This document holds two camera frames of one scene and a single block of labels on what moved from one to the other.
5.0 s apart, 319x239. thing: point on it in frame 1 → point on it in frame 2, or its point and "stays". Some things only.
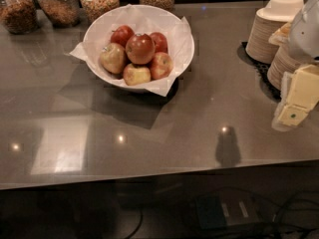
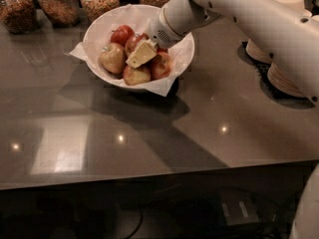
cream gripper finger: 276,124 → 146,51
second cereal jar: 59,4 stays
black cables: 298,218 → 274,227
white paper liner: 143,20 stays
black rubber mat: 261,69 stays
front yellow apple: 136,75 stays
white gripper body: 305,35 → 159,32
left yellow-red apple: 113,58 stays
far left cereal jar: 18,10 stays
